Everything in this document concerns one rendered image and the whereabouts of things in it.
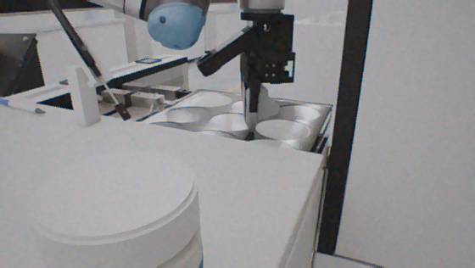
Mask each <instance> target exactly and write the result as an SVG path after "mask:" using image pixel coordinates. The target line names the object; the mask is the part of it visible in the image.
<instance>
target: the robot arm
mask: <svg viewBox="0 0 475 268"><path fill-rule="evenodd" d="M86 1H90V2H92V3H96V4H97V5H102V6H104V7H105V8H109V9H112V10H115V11H118V12H120V13H123V14H125V15H128V16H132V17H134V18H136V19H139V20H143V21H144V22H146V23H147V29H148V34H149V35H150V36H151V37H152V38H153V39H154V41H155V42H160V43H161V46H164V47H167V48H169V49H174V50H185V49H189V48H190V47H192V46H193V45H194V44H195V43H196V42H197V41H198V39H199V37H200V34H201V31H202V29H203V27H204V25H205V24H206V21H207V13H208V12H209V9H210V1H211V0H86ZM239 8H240V9H241V10H243V11H242V12H241V20H242V21H253V22H252V25H251V26H250V25H247V26H246V27H245V28H243V29H242V30H240V31H239V32H238V33H237V34H235V35H234V36H232V37H229V38H228V39H226V41H224V42H223V43H222V44H221V45H219V46H218V47H216V48H214V49H213V50H212V51H208V52H207V53H205V54H204V55H203V56H200V57H199V58H198V60H197V66H198V69H199V71H200V72H201V73H202V75H203V76H208V75H212V74H214V73H216V72H217V71H218V70H220V69H221V67H222V66H224V65H225V64H226V63H227V62H229V61H230V60H232V59H234V58H235V57H237V56H238V55H239V54H240V73H241V89H242V101H243V114H244V120H245V123H246V125H247V126H248V128H249V129H250V131H251V132H254V128H255V123H256V121H257V120H263V119H265V118H268V117H271V116H273V115H276V114H277V113H278V111H279V104H278V103H276V102H274V98H272V97H270V96H269V91H268V89H267V87H265V86H263V84H262V83H270V84H282V83H294V65H295V54H296V53H295V52H293V51H292V47H293V25H294V15H293V14H284V13H282V10H284V9H285V0H239ZM265 25H266V28H265ZM288 61H293V73H292V76H289V71H288V70H285V66H288Z"/></svg>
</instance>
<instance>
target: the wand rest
mask: <svg viewBox="0 0 475 268"><path fill-rule="evenodd" d="M76 33H77V34H78V35H79V37H80V39H81V40H82V41H83V42H84V44H85V45H86V47H87V50H88V52H90V54H91V55H92V58H93V59H94V61H95V62H96V64H95V65H96V66H97V67H98V70H99V72H100V73H101V76H102V78H103V80H104V81H105V83H106V84H107V82H108V81H110V80H112V79H113V78H114V77H113V75H112V74H111V73H110V72H109V68H108V67H107V65H106V64H105V63H104V61H103V60H102V59H101V56H100V55H99V53H98V51H97V50H96V49H95V48H94V45H93V44H92V42H91V40H89V38H88V35H87V34H86V32H85V31H84V30H83V29H81V30H79V31H77V32H76ZM60 35H61V36H62V37H63V38H64V41H65V42H66V44H67V45H68V47H69V49H70V51H71V52H72V53H73V54H74V56H75V58H76V60H77V61H78V62H79V64H76V65H73V66H69V67H65V70H66V74H67V77H68V82H69V85H70V95H71V99H72V103H73V107H74V111H75V122H76V124H77V125H80V126H89V125H91V124H92V123H94V122H97V121H99V120H101V117H100V112H99V107H98V100H97V94H96V87H98V86H102V85H103V83H102V81H101V80H100V78H99V77H97V76H96V75H95V74H94V72H93V71H92V69H91V68H90V67H89V66H87V65H86V64H85V62H84V61H83V59H82V56H81V55H80V54H79V53H78V51H77V50H76V47H75V45H73V43H72V42H71V40H70V38H69V37H68V36H67V35H66V34H65V31H61V32H60Z"/></svg>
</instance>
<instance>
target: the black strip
mask: <svg viewBox="0 0 475 268"><path fill-rule="evenodd" d="M185 63H187V57H185V58H182V59H174V60H171V61H168V62H165V63H163V64H157V65H155V66H151V67H148V68H147V69H143V70H138V71H135V72H132V73H130V74H127V75H122V76H119V77H116V78H113V79H112V80H110V81H108V82H107V87H108V89H111V88H114V87H117V86H120V85H123V84H126V83H129V82H131V81H135V80H138V79H141V78H143V77H146V76H148V75H152V74H155V73H158V72H161V71H163V70H168V69H170V68H173V67H176V66H178V65H181V64H185ZM104 90H106V87H105V85H102V86H98V87H96V92H101V91H104ZM70 102H72V99H71V95H70V92H68V93H66V94H62V95H60V96H57V97H54V98H50V99H47V100H44V101H41V102H39V104H43V105H47V106H52V107H58V106H60V105H63V104H66V103H70Z"/></svg>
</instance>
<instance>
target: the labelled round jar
mask: <svg viewBox="0 0 475 268"><path fill-rule="evenodd" d="M27 208H28V210H27V217H28V219H29V222H30V224H31V229H32V232H33V236H34V238H35V241H36V246H37V248H38V250H39V253H40V255H41V258H42V259H43V262H44V267H45V268H204V252H203V244H202V234H201V225H200V206H199V191H198V178H197V175H196V173H195V171H193V169H192V168H191V167H189V166H188V165H187V164H185V163H184V162H182V161H180V160H179V159H178V158H176V157H174V156H171V155H169V154H163V153H159V152H154V151H145V150H130V151H120V152H114V153H110V154H103V155H99V156H95V157H93V158H90V159H84V160H81V161H79V162H76V163H75V164H73V165H70V166H68V167H67V168H65V169H63V170H60V171H58V172H57V173H55V174H54V175H53V176H51V177H50V178H48V179H47V180H46V181H45V182H44V183H43V184H42V185H41V186H40V187H39V188H38V189H37V190H36V192H35V194H34V195H33V196H32V198H31V201H30V202H29V204H28V207H27Z"/></svg>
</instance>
